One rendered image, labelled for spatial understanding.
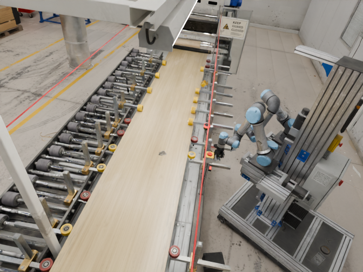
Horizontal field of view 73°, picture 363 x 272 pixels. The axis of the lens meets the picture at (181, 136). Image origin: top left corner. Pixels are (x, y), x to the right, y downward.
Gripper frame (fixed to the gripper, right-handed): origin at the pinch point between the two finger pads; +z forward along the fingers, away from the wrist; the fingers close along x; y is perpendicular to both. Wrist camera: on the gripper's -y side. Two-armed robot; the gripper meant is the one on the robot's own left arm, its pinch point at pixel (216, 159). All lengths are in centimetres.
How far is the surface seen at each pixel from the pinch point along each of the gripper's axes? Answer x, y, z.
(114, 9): -87, 90, -155
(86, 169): -125, -2, 3
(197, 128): 5, -84, 28
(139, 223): -80, 61, -1
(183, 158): -33.6, -3.0, -0.5
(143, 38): -79, 78, -144
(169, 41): -70, 81, -144
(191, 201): -28.7, 28.1, 27.5
